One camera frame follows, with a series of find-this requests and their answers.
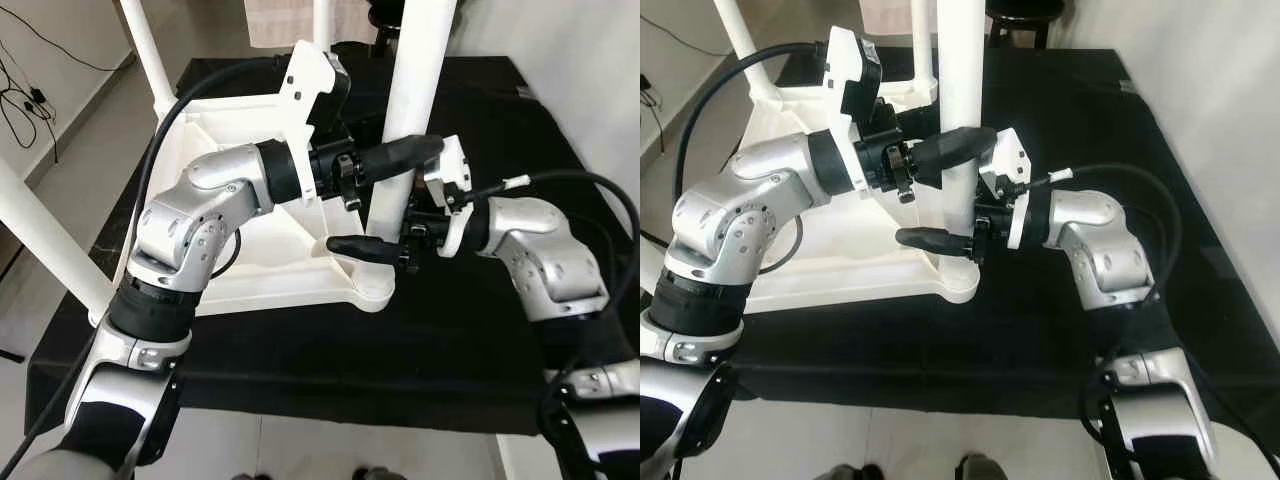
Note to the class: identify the black tablecloth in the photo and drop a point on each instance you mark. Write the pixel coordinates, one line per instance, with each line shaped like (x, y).
(1000, 350)
(450, 350)

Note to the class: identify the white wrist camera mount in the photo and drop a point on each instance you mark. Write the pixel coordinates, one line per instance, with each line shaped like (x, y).
(840, 70)
(1005, 160)
(450, 165)
(305, 80)

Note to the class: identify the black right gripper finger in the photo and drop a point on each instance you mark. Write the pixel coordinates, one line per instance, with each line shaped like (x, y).
(362, 250)
(932, 242)

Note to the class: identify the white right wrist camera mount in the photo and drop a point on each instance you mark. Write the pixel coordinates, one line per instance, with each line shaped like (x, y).
(1005, 160)
(450, 165)

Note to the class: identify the beige hanging towel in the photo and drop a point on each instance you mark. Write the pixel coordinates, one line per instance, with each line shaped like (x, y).
(885, 15)
(280, 20)

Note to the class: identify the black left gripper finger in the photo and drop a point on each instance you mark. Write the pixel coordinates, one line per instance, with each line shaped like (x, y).
(950, 152)
(400, 158)
(916, 121)

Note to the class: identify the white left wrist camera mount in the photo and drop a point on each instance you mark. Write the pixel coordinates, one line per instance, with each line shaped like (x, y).
(840, 70)
(305, 80)

